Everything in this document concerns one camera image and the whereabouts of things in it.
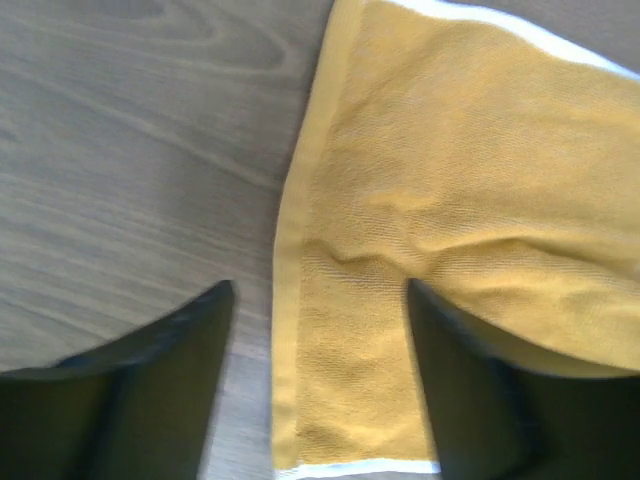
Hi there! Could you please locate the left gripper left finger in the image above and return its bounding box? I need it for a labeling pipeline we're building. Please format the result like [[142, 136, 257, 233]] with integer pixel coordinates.
[[1, 281, 235, 479]]

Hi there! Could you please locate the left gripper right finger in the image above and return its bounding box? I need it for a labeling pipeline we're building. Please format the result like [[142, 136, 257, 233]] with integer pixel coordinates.
[[407, 279, 639, 479]]

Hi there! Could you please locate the yellow brown bear towel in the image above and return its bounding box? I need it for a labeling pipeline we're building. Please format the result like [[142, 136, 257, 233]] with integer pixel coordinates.
[[272, 1, 639, 479]]

